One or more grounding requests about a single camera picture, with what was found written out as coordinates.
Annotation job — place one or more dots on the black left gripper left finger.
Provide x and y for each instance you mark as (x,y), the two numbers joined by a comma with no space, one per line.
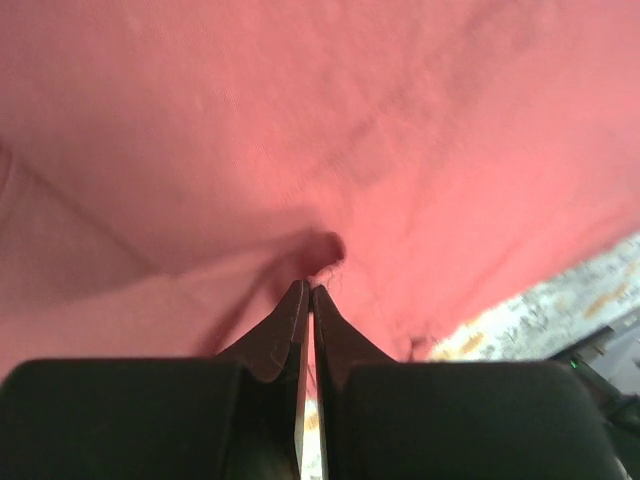
(236,415)

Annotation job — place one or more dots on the floral patterned table mat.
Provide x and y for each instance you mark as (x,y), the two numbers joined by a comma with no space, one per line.
(548,317)

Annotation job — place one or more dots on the dusty rose t-shirt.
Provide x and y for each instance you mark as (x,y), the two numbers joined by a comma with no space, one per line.
(169,167)

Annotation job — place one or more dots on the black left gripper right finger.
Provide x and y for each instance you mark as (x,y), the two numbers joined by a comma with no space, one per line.
(384,419)

